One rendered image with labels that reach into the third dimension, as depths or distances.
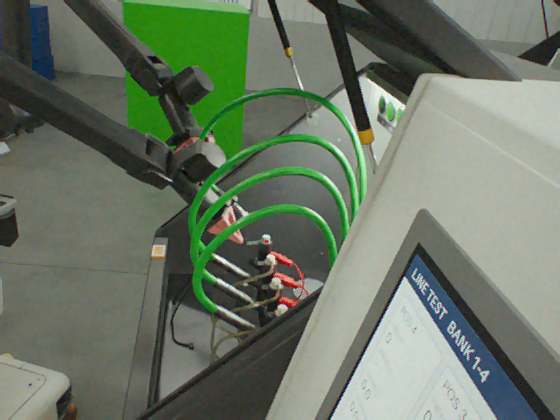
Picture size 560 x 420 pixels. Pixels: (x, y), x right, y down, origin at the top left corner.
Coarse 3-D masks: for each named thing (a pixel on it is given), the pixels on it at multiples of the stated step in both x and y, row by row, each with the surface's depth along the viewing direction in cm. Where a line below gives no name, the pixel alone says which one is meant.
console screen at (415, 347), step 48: (432, 240) 46; (384, 288) 52; (432, 288) 44; (480, 288) 38; (384, 336) 49; (432, 336) 42; (480, 336) 37; (528, 336) 33; (336, 384) 57; (384, 384) 47; (432, 384) 41; (480, 384) 36; (528, 384) 32
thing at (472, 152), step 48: (432, 96) 54; (480, 96) 47; (528, 96) 50; (432, 144) 50; (480, 144) 43; (528, 144) 38; (384, 192) 58; (432, 192) 48; (480, 192) 41; (528, 192) 36; (384, 240) 55; (480, 240) 40; (528, 240) 35; (336, 288) 64; (528, 288) 34; (336, 336) 61; (288, 384) 74
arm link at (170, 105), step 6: (168, 90) 110; (174, 90) 111; (162, 96) 110; (168, 96) 110; (174, 96) 110; (162, 102) 111; (168, 102) 110; (174, 102) 110; (180, 102) 110; (162, 108) 111; (168, 108) 110; (174, 108) 109; (186, 108) 112
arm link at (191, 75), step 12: (144, 72) 108; (180, 72) 108; (192, 72) 107; (144, 84) 109; (156, 84) 108; (168, 84) 109; (180, 84) 108; (192, 84) 107; (204, 84) 107; (180, 96) 108; (192, 96) 108; (204, 96) 110
